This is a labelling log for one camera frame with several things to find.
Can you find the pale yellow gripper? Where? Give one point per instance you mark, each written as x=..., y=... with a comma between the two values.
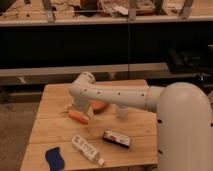
x=89, y=111

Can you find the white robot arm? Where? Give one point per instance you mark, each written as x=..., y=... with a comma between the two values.
x=184, y=118

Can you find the orange chili pepper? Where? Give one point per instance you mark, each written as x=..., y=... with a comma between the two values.
x=76, y=115

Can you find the orange ceramic bowl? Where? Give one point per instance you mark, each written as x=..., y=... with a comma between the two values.
x=98, y=106

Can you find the wooden folding table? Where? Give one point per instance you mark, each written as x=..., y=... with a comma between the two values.
x=53, y=128

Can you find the dark rectangular snack box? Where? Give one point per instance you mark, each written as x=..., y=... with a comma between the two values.
x=116, y=138

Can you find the clear plastic measuring cup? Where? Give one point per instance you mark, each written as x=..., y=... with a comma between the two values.
x=121, y=111

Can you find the white plastic bottle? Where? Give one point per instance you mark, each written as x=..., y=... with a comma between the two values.
x=88, y=150

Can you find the blue sponge cloth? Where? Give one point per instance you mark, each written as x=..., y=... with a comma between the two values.
x=54, y=159

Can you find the long metal shelf rack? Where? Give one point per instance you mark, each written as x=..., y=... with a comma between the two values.
x=52, y=41

